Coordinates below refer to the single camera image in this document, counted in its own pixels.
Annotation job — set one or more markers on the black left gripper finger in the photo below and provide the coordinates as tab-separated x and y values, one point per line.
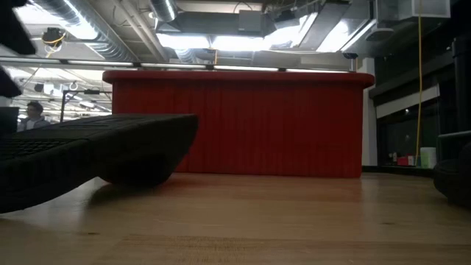
7	86
14	29

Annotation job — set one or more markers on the red ribbed plastic bin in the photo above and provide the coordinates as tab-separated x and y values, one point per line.
257	121

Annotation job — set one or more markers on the dark computer monitor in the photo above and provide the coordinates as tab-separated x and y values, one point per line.
8	119

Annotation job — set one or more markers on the person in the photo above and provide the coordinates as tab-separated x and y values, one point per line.
34	117

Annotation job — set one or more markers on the grey ceiling unit box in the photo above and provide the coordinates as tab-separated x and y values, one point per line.
252	22

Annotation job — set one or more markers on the white building column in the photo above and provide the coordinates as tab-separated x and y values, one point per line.
369	121

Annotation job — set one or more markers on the small red box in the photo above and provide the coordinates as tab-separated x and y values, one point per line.
404	160

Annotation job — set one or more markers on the pale green cup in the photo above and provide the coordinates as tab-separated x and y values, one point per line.
428	157

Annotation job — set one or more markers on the grey horizontal bar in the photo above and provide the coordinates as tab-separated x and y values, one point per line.
454	135

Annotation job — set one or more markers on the black metal stand frame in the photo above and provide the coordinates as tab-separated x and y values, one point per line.
86	91

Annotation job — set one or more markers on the silver spiral ceiling duct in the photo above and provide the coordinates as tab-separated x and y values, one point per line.
163	9

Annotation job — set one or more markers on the horizontal metal rail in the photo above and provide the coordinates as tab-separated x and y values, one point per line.
173	65

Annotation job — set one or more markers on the black security camera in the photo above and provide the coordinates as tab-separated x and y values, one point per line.
350	55

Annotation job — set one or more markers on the black vertical frame post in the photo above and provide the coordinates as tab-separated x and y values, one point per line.
463	73

